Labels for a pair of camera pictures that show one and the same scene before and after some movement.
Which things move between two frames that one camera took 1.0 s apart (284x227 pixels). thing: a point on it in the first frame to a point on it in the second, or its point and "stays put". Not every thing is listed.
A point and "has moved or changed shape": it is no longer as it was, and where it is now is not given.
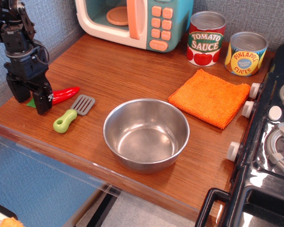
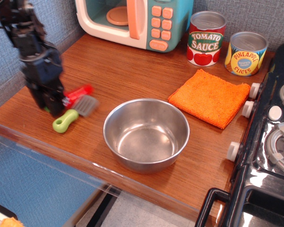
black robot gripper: x=29 y=68 to x=42 y=70
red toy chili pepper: x=60 y=95 has moved or changed shape
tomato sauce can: x=206 y=34 stays put
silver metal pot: x=146 y=135 stays put
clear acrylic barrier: x=34 y=184 stays put
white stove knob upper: x=254 y=90 stays put
